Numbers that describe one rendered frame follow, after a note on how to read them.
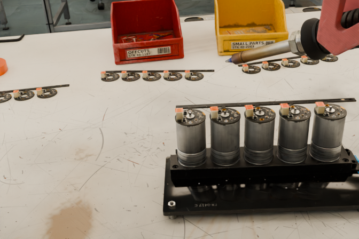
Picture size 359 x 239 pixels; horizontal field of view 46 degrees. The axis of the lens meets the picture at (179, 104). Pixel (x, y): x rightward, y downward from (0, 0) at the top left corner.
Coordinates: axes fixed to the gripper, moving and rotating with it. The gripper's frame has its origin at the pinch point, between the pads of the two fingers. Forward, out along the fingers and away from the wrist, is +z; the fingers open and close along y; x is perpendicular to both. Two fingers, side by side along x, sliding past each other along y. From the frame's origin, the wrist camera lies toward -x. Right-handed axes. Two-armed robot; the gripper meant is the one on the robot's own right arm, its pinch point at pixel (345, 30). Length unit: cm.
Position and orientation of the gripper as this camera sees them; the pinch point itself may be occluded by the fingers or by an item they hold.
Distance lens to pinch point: 25.5
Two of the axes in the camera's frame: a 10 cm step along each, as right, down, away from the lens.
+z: -3.0, 6.1, 7.3
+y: -7.1, 3.7, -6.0
